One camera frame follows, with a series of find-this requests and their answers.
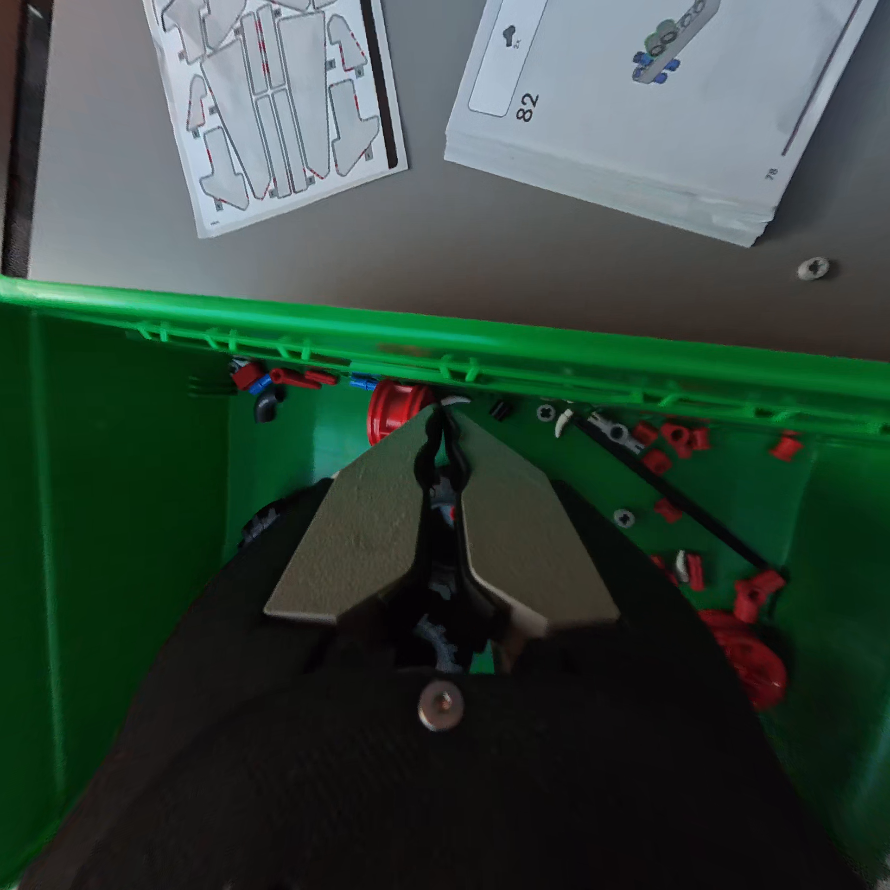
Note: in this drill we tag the red lego wheel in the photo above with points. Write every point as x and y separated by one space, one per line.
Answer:
389 417
754 667

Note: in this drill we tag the light grey lego connector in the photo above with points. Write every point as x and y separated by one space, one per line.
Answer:
615 432

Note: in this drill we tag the black lego tire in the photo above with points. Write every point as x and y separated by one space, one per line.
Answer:
261 525

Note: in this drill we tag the long black lego axle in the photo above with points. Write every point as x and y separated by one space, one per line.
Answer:
695 518

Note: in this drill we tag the small black lego connector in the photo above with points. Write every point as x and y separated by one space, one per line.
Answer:
498 409

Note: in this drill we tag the white lego tooth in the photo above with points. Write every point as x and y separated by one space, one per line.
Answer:
564 423

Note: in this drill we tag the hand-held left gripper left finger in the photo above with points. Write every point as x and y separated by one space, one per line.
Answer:
354 528

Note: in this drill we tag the small light round lego piece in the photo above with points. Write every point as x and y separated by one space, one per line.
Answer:
624 518
546 413

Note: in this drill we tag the green plastic bin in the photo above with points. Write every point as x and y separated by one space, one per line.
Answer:
104 556

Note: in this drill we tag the dark grey lego elbow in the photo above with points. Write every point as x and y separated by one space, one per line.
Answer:
268 407

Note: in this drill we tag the grey lego gear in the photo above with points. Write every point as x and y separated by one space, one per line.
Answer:
438 643

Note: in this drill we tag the white instruction booklet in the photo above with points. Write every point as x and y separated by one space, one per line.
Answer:
626 139

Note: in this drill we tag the silver screw in table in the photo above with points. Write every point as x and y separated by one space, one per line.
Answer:
815 268

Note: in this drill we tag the white sticker sheet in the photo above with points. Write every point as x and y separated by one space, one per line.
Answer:
292 104

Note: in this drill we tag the scattered small red lego pieces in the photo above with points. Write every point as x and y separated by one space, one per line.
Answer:
678 438

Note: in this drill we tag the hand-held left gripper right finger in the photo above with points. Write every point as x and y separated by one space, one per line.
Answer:
528 535

